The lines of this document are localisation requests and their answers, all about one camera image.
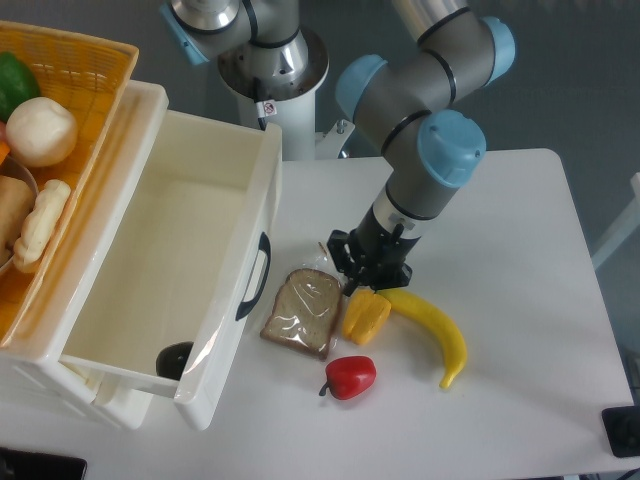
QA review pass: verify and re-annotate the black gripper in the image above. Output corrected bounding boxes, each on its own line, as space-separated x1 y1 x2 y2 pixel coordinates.
327 208 413 296

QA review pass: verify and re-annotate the white top drawer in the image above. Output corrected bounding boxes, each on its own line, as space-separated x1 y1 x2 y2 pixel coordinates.
83 111 282 430

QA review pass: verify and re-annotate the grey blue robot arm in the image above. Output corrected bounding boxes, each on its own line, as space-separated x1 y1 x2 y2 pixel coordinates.
160 1 516 294

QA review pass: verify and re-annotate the dark eggplant in drawer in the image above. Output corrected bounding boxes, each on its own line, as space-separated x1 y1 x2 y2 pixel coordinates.
155 341 193 380

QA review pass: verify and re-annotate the white drawer cabinet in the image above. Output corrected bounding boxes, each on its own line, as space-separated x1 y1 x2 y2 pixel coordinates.
1 80 169 429

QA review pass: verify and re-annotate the yellow bell pepper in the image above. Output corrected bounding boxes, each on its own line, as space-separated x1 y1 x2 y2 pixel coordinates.
341 290 391 345

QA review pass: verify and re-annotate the yellow banana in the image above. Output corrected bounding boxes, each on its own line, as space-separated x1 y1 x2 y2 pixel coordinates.
377 288 468 390

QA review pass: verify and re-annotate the bread slice in plastic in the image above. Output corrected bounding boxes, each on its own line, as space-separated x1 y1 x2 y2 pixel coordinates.
259 242 344 362

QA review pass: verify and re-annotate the red bell pepper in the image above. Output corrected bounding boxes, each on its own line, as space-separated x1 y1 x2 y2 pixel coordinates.
319 356 377 401

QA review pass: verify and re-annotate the black device right edge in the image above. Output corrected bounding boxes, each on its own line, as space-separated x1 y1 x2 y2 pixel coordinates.
601 406 639 458

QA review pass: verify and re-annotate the white lumpy dough toy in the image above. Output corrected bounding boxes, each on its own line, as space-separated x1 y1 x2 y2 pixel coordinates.
13 179 71 273

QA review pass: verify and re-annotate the orange wicker basket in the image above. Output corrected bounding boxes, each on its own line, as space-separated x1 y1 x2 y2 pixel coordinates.
1 20 139 343

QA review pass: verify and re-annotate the white round bun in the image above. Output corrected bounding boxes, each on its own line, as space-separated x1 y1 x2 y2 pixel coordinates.
6 97 78 168

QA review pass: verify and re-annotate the tan bread loaf toy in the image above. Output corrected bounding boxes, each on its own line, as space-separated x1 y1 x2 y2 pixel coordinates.
0 175 35 265

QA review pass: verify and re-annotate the green bell pepper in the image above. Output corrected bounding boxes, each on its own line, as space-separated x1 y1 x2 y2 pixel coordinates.
0 51 41 123

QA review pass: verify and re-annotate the black device bottom left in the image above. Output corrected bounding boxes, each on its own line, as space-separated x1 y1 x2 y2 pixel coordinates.
1 447 87 480

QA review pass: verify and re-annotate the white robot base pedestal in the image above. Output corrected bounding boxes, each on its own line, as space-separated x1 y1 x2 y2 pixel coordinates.
217 27 355 161

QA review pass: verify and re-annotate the white frame right edge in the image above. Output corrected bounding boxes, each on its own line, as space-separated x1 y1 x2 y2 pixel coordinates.
591 172 639 270

